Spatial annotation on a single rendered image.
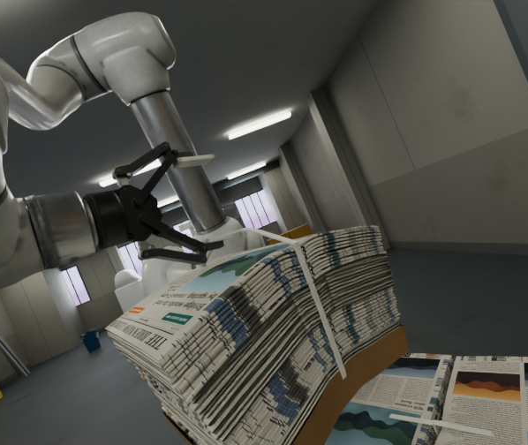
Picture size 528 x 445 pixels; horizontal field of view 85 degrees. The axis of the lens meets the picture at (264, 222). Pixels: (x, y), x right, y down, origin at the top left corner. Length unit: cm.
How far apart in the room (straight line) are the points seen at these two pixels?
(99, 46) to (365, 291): 73
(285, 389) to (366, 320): 18
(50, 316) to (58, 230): 1063
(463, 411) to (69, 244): 62
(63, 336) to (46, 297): 129
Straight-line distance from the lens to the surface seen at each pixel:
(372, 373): 50
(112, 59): 80
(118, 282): 1012
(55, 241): 40
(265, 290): 35
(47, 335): 1118
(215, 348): 32
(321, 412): 42
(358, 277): 48
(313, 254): 41
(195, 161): 51
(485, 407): 63
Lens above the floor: 123
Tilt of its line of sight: level
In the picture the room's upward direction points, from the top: 23 degrees counter-clockwise
